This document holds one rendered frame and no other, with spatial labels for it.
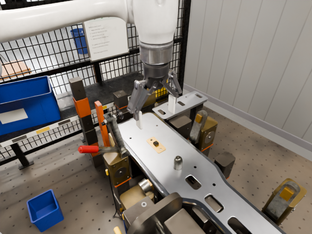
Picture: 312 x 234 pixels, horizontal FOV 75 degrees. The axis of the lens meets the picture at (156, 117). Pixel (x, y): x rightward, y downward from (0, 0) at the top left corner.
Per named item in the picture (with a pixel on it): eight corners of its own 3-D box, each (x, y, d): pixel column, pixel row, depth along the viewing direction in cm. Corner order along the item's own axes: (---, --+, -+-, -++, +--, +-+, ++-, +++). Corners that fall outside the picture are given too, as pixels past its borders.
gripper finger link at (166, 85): (152, 78, 63) (155, 74, 63) (170, 94, 71) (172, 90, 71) (160, 83, 60) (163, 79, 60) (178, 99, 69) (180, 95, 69)
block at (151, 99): (155, 145, 120) (155, 91, 97) (144, 151, 116) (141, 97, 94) (148, 137, 125) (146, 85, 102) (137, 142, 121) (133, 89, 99)
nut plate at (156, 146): (166, 149, 76) (166, 146, 76) (158, 153, 75) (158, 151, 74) (153, 136, 82) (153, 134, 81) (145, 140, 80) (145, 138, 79)
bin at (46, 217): (65, 219, 86) (59, 208, 80) (40, 234, 81) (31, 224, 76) (58, 199, 93) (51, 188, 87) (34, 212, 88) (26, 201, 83)
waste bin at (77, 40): (97, 52, 424) (93, 29, 396) (80, 56, 404) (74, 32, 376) (87, 47, 447) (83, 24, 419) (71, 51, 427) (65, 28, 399)
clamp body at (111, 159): (136, 211, 89) (129, 156, 67) (115, 224, 84) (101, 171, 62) (128, 199, 93) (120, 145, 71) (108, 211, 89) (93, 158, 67)
